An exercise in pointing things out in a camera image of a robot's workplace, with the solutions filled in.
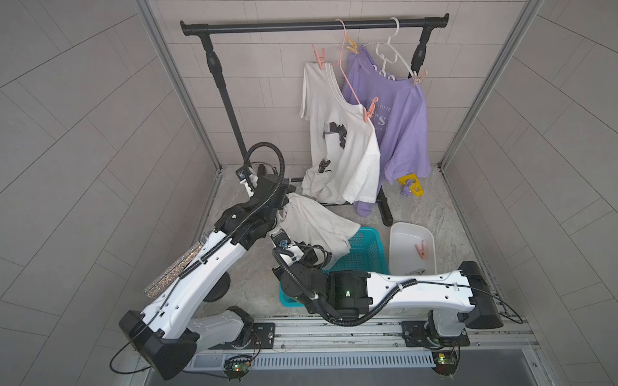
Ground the black round base stand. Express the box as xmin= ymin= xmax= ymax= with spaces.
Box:
xmin=203 ymin=273 xmax=231 ymax=303

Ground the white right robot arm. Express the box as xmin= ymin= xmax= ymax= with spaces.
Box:
xmin=272 ymin=248 xmax=504 ymax=337

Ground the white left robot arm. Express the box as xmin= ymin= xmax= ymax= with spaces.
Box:
xmin=119 ymin=175 xmax=294 ymax=381

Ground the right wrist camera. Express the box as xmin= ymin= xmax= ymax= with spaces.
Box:
xmin=270 ymin=228 xmax=296 ymax=265

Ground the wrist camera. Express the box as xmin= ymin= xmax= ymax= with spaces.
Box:
xmin=270 ymin=228 xmax=296 ymax=265
xmin=235 ymin=167 xmax=258 ymax=198

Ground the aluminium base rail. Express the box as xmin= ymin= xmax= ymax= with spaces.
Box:
xmin=180 ymin=318 xmax=537 ymax=375

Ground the beige clothespin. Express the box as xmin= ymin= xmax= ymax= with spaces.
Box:
xmin=345 ymin=36 xmax=359 ymax=55

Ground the yellow plastic triangle toy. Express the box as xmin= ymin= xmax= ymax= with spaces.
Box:
xmin=398 ymin=174 xmax=424 ymax=197

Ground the white plastic hanger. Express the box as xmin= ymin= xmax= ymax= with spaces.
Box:
xmin=364 ymin=17 xmax=416 ymax=82

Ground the white garment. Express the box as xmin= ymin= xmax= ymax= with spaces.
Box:
xmin=278 ymin=193 xmax=361 ymax=270
xmin=300 ymin=62 xmax=381 ymax=204

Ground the purple t-shirt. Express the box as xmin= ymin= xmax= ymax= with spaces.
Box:
xmin=341 ymin=45 xmax=431 ymax=218

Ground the grey white clothespin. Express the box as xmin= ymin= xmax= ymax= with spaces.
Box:
xmin=406 ymin=269 xmax=426 ymax=276

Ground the left circuit board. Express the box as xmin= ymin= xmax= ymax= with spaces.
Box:
xmin=223 ymin=355 xmax=254 ymax=380

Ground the circuit board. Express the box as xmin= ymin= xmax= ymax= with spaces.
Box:
xmin=223 ymin=355 xmax=254 ymax=380
xmin=432 ymin=352 xmax=460 ymax=376

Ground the right circuit board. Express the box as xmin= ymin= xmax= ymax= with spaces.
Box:
xmin=432 ymin=352 xmax=460 ymax=376

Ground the white plastic clothespin tray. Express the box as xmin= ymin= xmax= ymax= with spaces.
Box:
xmin=389 ymin=222 xmax=437 ymax=276

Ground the black metal clothes rack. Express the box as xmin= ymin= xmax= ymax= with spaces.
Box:
xmin=180 ymin=13 xmax=450 ymax=228

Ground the pink wire hanger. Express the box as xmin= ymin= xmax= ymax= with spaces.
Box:
xmin=335 ymin=18 xmax=373 ymax=122

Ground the teal plastic laundry basket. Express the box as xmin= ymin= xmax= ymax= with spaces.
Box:
xmin=273 ymin=228 xmax=389 ymax=318

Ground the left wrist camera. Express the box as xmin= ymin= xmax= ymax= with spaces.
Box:
xmin=235 ymin=167 xmax=258 ymax=198

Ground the pink clothespin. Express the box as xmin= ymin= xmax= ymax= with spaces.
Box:
xmin=412 ymin=70 xmax=428 ymax=85
xmin=415 ymin=240 xmax=426 ymax=260
xmin=312 ymin=44 xmax=327 ymax=71
xmin=363 ymin=96 xmax=379 ymax=122

